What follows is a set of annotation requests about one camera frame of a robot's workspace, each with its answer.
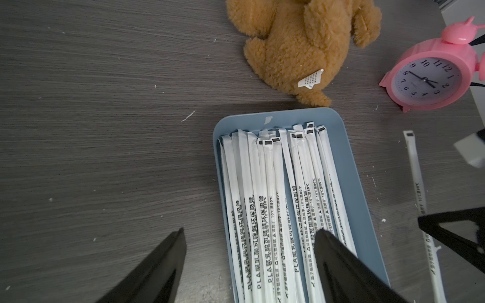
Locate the brown teddy bear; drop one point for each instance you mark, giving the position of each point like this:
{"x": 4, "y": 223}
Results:
{"x": 298, "y": 47}

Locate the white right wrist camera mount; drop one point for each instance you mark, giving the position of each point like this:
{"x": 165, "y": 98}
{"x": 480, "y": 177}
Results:
{"x": 472, "y": 149}

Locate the blue plastic storage tray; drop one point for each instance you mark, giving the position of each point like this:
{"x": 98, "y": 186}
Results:
{"x": 360, "y": 221}

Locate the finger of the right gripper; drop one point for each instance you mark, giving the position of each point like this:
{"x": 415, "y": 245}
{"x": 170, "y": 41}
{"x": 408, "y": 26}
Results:
{"x": 472, "y": 252}

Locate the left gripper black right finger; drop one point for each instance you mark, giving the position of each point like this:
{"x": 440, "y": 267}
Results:
{"x": 344, "y": 277}

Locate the pile straw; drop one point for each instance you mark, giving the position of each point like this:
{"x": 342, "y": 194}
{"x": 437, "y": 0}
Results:
{"x": 420, "y": 193}

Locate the pink alarm clock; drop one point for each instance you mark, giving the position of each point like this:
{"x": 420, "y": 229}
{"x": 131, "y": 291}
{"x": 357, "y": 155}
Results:
{"x": 437, "y": 72}

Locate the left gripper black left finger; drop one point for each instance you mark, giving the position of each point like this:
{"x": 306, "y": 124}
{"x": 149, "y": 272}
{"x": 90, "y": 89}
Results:
{"x": 157, "y": 277}

